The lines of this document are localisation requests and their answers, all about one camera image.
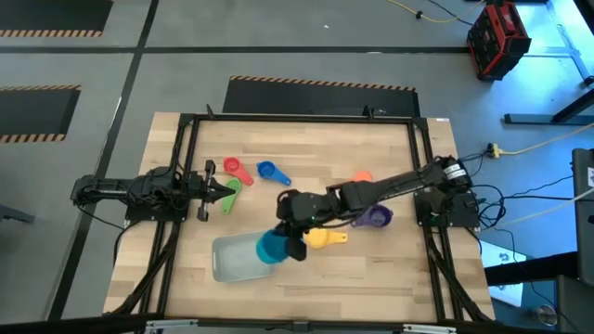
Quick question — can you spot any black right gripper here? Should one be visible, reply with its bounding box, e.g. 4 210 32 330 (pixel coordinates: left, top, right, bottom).
273 188 335 263

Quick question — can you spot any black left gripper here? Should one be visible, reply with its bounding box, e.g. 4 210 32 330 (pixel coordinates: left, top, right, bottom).
185 160 237 223

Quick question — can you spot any green measuring cup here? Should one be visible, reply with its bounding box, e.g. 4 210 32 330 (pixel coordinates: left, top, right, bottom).
220 177 243 215

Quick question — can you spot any teal measuring cup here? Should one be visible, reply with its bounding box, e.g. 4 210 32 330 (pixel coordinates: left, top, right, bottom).
255 229 291 265

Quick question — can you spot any red measuring cup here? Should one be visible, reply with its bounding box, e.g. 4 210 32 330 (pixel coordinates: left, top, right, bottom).
223 157 255 186

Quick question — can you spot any yellow measuring cup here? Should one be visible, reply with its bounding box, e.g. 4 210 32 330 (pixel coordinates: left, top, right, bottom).
304 227 349 250

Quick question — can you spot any blue measuring cup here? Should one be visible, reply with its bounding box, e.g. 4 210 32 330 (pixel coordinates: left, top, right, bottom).
256 161 292 187

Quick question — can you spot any purple measuring cup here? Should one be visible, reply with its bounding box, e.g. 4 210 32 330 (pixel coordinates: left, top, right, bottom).
351 203 394 229

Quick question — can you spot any large black hazard-striped floor mat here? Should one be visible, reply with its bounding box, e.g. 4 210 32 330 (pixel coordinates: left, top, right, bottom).
222 75 421 118

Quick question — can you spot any round metal can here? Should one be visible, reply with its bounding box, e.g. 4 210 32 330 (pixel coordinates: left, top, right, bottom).
536 304 558 327

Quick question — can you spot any black desk foot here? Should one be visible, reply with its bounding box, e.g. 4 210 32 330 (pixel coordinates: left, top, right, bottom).
504 87 594 126

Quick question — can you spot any red and black toolbox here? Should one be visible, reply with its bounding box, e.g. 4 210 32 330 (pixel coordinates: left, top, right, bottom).
466 0 533 83

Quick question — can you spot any black cabinet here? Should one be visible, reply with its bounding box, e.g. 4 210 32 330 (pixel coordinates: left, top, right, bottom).
571 148 594 284

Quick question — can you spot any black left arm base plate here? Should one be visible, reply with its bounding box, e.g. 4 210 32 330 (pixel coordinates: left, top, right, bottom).
124 171 189 223

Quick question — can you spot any black aluminium table frame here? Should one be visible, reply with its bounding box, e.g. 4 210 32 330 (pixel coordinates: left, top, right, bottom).
110 104 496 326

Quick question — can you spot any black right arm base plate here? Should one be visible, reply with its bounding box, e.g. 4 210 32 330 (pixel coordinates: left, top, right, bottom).
413 187 481 229

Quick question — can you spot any black cable bundle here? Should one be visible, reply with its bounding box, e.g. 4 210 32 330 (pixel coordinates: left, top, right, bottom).
458 151 576 233

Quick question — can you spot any black overhead mount bar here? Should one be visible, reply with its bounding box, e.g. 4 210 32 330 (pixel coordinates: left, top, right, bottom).
0 314 594 334

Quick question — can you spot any white cable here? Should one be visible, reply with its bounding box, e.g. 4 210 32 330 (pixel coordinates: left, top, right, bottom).
500 187 594 228

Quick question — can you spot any yellow floor cable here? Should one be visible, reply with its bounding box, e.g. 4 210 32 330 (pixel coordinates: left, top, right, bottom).
387 0 486 24

